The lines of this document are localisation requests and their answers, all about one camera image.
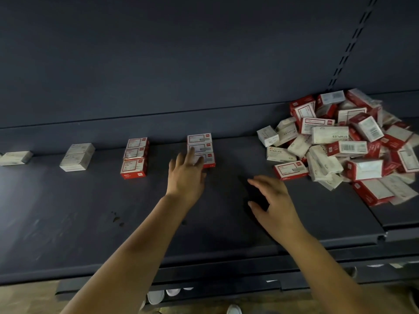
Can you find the pile of red white boxes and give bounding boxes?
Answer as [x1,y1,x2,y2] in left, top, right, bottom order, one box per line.
[257,88,419,207]

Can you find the dark metal shelf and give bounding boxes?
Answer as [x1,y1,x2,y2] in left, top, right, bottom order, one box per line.
[0,0,419,305]

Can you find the person's left hand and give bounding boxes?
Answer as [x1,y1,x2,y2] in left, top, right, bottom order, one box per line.
[165,147,208,208]

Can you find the person's left forearm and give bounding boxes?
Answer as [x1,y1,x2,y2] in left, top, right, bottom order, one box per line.
[62,196,197,314]

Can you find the person's right hand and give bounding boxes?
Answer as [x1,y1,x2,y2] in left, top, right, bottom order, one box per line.
[247,174,309,245]

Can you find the small red white box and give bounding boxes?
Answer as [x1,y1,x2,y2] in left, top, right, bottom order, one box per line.
[124,146,149,160]
[120,157,148,180]
[194,152,216,170]
[126,137,150,148]
[189,142,215,154]
[187,133,213,144]

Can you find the person's right forearm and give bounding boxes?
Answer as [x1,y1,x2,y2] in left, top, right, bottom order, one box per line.
[288,225,394,314]

